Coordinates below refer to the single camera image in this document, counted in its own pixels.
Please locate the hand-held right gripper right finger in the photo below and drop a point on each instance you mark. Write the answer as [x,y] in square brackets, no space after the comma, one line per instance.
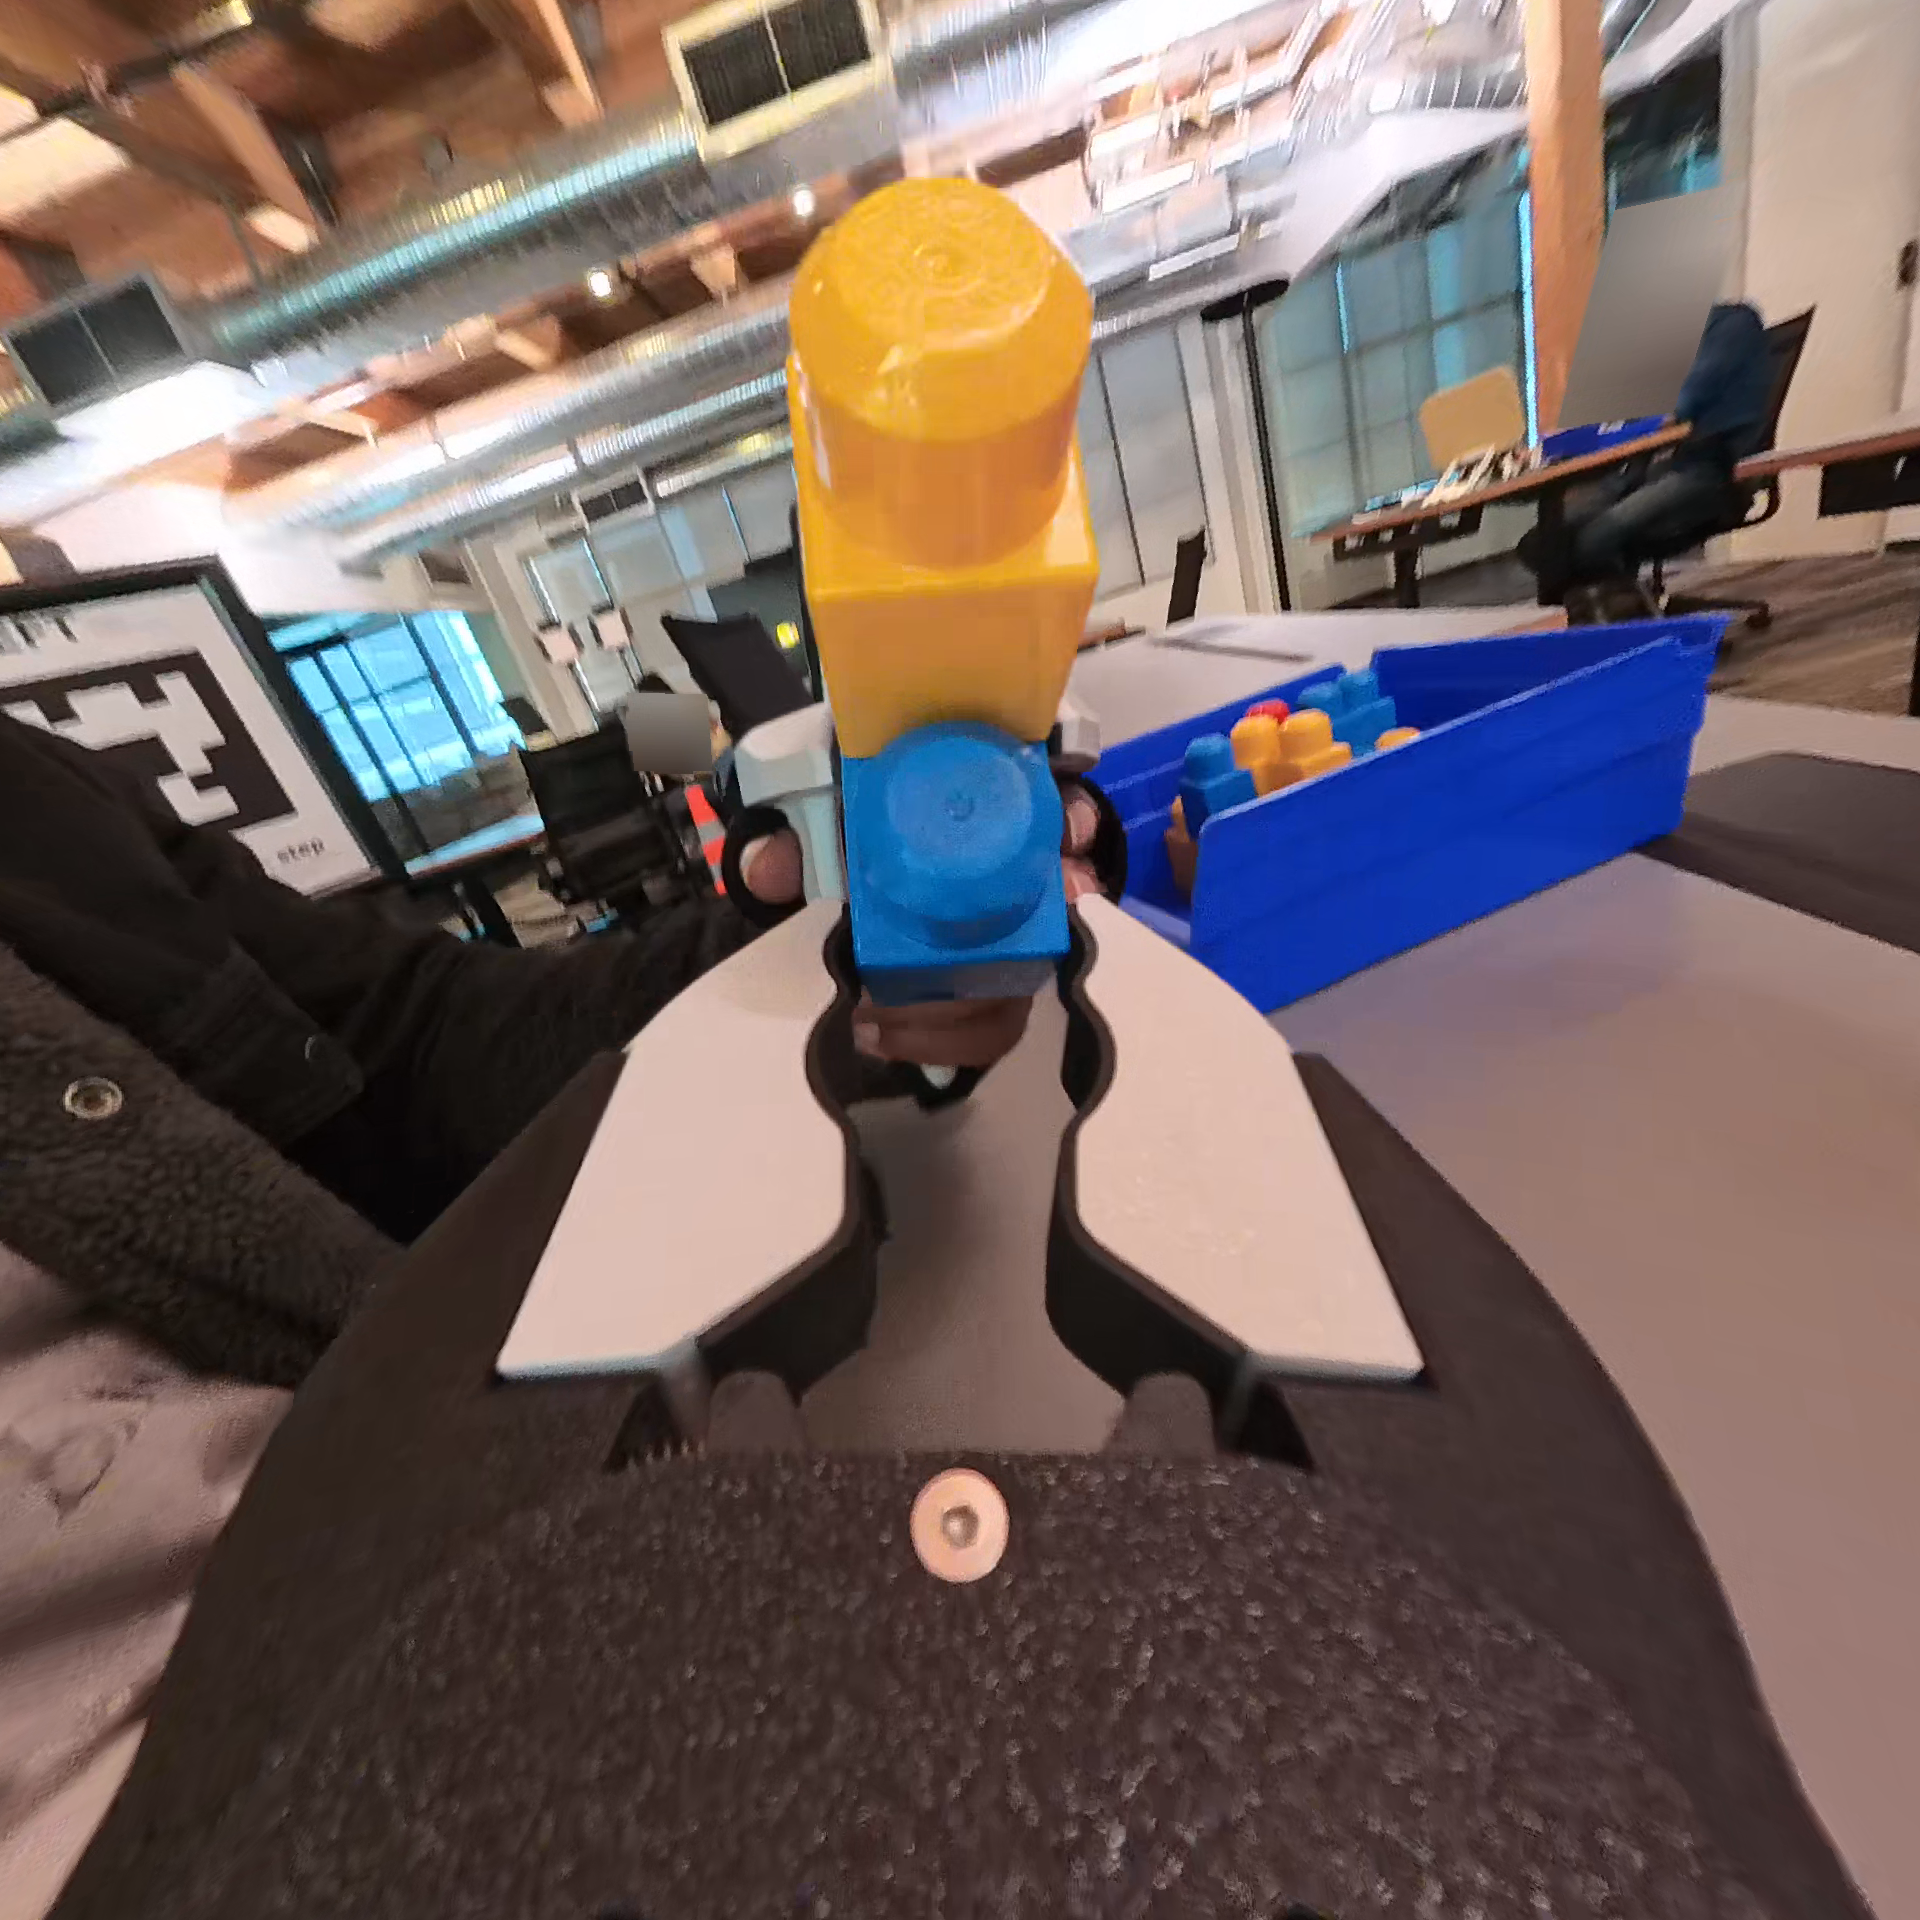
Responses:
[1245,1200]

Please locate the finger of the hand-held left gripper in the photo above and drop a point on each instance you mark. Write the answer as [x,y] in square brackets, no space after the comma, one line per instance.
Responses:
[787,758]
[1075,740]

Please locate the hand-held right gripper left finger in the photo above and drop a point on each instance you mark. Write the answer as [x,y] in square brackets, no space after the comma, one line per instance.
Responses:
[675,1200]

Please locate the blue single-stud block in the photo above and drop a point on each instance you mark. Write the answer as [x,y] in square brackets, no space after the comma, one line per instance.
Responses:
[962,839]

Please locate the yellow two-stud block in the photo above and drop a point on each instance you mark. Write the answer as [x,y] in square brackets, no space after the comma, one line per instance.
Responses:
[946,629]

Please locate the group of assorted toy blocks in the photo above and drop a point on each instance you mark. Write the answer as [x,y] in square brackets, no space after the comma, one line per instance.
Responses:
[1290,751]

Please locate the blue object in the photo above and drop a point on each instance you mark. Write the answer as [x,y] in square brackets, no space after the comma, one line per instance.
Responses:
[1424,869]

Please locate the person's left forearm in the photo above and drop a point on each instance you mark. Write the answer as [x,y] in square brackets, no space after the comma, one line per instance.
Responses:
[451,991]

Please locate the person's left hand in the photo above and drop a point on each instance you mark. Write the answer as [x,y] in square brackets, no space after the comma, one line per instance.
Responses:
[946,1028]

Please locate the black leaning board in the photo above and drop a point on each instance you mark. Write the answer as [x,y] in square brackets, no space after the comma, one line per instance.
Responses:
[734,674]

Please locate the orange traffic cone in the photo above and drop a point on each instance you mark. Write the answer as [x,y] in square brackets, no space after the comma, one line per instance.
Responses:
[703,839]

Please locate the black office chair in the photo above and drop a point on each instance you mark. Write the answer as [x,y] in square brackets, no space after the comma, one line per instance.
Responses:
[599,810]
[1189,570]
[1787,389]

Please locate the white light panel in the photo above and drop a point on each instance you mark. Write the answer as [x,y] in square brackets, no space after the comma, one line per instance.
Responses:
[556,644]
[608,633]

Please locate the grey wood-edged desk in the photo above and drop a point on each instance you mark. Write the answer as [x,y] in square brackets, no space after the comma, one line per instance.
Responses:
[1276,639]
[1830,458]
[480,844]
[1500,494]

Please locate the air vent grille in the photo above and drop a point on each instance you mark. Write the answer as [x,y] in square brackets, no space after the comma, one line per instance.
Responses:
[774,60]
[90,348]
[616,498]

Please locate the black floor lamp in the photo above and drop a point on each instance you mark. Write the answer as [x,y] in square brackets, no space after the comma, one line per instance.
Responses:
[1245,295]

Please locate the framed marker sign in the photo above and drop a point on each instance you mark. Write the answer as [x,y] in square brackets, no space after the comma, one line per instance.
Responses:
[301,810]

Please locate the beige divider panel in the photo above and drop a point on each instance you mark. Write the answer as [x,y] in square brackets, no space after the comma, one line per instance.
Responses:
[1474,412]

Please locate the small blue bin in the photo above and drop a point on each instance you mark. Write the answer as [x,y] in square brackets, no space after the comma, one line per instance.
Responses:
[1612,437]

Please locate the person's grey garment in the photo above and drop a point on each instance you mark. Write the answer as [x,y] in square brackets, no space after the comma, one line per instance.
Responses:
[90,1501]

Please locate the wooden pillar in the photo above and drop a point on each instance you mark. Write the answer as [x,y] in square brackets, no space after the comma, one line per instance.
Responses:
[1564,182]

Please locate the silver air duct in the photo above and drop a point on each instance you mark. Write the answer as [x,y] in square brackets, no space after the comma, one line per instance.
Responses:
[599,406]
[525,194]

